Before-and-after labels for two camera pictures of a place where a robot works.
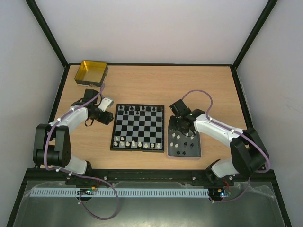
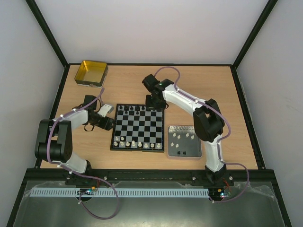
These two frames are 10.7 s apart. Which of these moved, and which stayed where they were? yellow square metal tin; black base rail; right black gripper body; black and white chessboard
Moved: right black gripper body
Stayed: black and white chessboard; black base rail; yellow square metal tin
